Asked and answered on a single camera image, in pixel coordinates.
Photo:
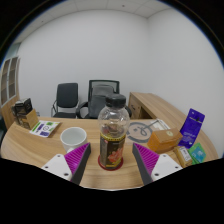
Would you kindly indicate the green packet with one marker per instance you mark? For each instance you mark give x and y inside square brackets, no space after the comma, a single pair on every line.
[197,154]

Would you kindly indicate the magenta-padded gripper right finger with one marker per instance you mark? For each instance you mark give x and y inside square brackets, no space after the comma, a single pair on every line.
[148,160]

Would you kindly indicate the flat round red coaster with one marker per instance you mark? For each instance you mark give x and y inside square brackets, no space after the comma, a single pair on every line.
[100,162]

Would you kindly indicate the purple package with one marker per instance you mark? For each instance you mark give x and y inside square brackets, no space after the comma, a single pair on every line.
[191,128]

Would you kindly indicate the white printed leaflet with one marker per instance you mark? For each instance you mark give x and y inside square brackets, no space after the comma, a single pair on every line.
[45,128]

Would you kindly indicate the wooden side desk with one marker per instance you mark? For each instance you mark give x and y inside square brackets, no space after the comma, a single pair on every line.
[153,105]

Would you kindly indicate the small yellow-brown box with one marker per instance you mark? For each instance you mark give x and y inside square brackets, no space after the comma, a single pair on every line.
[182,156]

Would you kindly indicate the light brown cardboard box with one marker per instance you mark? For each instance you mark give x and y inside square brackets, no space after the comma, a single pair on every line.
[30,120]

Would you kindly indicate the large dark brown box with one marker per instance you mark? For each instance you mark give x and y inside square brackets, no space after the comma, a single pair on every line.
[22,106]

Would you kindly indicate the orange cardboard box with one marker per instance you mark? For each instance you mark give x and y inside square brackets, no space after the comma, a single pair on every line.
[165,140]

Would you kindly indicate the clear black-capped drink bottle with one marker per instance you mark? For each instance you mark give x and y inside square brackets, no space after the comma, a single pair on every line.
[112,146]

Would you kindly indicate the black padded visitor chair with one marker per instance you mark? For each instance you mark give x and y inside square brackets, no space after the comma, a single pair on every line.
[66,95]

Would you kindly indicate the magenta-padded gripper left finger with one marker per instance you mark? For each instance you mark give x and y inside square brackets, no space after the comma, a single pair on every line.
[75,160]

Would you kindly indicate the black mesh office chair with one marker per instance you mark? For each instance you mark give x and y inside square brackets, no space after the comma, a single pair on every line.
[96,100]

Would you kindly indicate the white mug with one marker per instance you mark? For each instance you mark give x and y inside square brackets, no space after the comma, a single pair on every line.
[73,136]

